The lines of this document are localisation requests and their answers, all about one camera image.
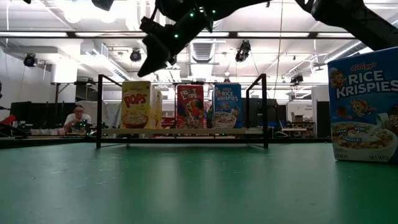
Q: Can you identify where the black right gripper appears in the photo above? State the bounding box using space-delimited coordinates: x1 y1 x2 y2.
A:
137 6 214 78

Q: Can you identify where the yellow Pops cereal box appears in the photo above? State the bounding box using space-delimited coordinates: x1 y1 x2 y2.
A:
120 80 156 129
154 89 164 129

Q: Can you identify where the red Froot Loops cereal box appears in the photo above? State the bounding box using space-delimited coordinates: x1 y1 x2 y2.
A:
176 84 205 129

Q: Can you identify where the blue Rice Krispies cereal box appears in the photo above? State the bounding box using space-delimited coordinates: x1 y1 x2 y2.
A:
212 82 243 129
327 46 398 164

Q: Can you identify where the wooden shelf board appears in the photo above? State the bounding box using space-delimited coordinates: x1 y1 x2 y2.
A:
101 128 264 135

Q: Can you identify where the ceiling light strip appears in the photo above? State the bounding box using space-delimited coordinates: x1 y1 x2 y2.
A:
0 31 68 38
317 32 355 39
237 32 310 38
74 31 147 38

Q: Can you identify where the black cabinet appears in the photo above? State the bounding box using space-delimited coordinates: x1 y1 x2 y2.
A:
242 98 280 129

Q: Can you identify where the person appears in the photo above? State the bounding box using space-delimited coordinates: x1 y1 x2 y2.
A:
63 105 93 135

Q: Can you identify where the black partition panel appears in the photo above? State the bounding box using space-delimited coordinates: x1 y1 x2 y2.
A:
316 101 330 138
10 101 77 129

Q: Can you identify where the cardboard box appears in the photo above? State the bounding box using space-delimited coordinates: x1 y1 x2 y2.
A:
290 111 305 123

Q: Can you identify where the red background object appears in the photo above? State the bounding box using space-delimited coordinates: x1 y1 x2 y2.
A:
0 114 16 127

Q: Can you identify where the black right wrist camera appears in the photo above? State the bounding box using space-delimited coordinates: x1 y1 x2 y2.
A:
139 16 165 35

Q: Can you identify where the black shelf side frame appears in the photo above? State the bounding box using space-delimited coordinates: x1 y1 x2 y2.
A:
245 73 269 149
96 73 131 149

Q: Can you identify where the black aluminium table frame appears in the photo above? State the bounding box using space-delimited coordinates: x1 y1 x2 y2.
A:
0 136 332 149

